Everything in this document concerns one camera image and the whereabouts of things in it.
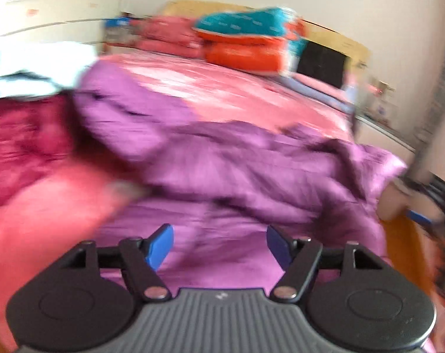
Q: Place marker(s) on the white nightstand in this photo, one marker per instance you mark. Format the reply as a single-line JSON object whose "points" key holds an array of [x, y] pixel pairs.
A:
{"points": [[384, 134]]}

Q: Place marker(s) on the red down jacket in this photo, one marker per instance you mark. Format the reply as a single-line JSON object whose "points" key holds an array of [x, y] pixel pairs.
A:
{"points": [[27, 147]]}

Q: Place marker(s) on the white wardrobe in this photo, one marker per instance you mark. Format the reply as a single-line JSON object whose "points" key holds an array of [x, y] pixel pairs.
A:
{"points": [[49, 11]]}

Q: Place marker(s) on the pink pillows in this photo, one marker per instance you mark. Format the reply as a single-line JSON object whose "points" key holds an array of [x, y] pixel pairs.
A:
{"points": [[167, 35]]}

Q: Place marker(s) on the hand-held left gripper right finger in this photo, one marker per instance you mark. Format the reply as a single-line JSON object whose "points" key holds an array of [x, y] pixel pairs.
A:
{"points": [[279, 244]]}

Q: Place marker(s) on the pink heart printed blanket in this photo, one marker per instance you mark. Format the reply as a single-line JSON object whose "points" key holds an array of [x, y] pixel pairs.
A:
{"points": [[244, 92]]}

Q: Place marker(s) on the yellow headboard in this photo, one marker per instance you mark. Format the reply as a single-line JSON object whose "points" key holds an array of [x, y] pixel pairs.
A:
{"points": [[340, 42]]}

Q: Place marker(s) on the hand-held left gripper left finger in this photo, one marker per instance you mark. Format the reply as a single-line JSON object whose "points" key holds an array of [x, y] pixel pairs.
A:
{"points": [[160, 244]]}

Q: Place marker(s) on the light blue down jacket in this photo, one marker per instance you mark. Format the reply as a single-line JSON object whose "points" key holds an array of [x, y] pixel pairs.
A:
{"points": [[35, 70]]}

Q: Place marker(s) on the blue box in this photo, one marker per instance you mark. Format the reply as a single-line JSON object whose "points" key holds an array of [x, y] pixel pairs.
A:
{"points": [[119, 22]]}

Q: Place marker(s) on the nightstand clutter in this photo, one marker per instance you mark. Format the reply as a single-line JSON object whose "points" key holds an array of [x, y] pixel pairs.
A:
{"points": [[380, 97]]}

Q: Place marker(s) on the teal orange folded quilt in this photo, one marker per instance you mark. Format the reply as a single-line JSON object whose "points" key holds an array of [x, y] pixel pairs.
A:
{"points": [[244, 44]]}

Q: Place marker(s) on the purple down jacket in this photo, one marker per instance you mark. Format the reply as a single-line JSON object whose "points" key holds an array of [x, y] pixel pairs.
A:
{"points": [[226, 169]]}

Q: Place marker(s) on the folded lavender pink blanket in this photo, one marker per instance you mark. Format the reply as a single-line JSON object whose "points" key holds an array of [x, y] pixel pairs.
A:
{"points": [[325, 93]]}

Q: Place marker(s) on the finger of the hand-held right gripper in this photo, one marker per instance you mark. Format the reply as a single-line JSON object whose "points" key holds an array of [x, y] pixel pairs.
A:
{"points": [[421, 217]]}

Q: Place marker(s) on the black cloth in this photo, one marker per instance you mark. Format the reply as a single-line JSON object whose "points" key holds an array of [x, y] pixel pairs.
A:
{"points": [[321, 64]]}

